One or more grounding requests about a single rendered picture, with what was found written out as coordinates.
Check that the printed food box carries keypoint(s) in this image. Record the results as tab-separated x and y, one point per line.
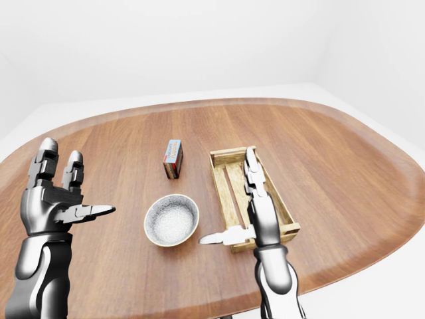
173	163

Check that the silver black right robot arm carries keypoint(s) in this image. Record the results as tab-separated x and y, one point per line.
279	282

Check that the wooden slat tray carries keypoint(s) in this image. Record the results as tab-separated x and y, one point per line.
232	186

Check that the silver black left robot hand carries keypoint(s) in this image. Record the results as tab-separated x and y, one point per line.
36	206

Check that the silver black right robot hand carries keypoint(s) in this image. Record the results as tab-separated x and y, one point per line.
264	219

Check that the speckled grey bowl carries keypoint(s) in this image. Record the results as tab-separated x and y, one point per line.
171	220

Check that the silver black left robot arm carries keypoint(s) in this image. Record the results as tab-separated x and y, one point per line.
40	276

